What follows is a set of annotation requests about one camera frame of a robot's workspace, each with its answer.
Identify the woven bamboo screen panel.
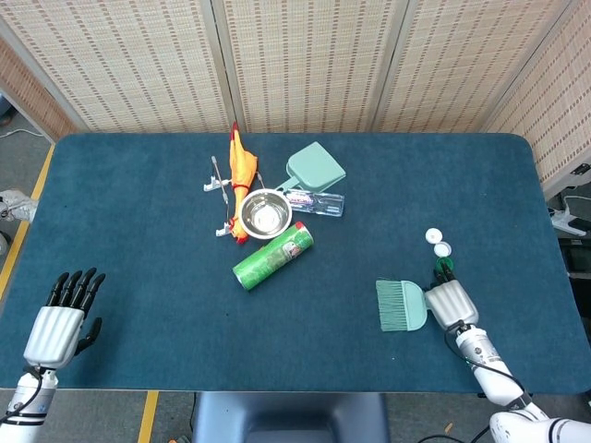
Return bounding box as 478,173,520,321
482,0,591,196
0,34,78,142
0,0,236,135
211,0,410,135
373,0,578,135

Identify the light green dustpan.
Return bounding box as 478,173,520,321
274,140,347,193

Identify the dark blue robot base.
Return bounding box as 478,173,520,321
191,391,392,443

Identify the small green hand broom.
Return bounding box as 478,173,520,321
375,279,428,333

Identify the black box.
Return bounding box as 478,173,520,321
563,234,591,279

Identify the clear plastic water bottle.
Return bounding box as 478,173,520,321
284,189,346,218

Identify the white power strip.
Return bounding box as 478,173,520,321
549,196,591,237

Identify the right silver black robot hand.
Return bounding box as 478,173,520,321
423,258,480,331

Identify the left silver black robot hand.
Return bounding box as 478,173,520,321
22,267,106,369

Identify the white grey sneaker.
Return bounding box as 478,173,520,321
0,187,39,222

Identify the stainless steel bowl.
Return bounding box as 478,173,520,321
237,188,294,240

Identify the yellow rubber chicken toy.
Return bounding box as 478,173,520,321
228,121,259,245

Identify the wire rack with white feet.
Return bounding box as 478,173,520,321
201,155,267,238

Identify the blue felt table cover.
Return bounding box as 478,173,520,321
0,132,591,396

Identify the green cylindrical chip can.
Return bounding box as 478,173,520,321
232,221,316,293

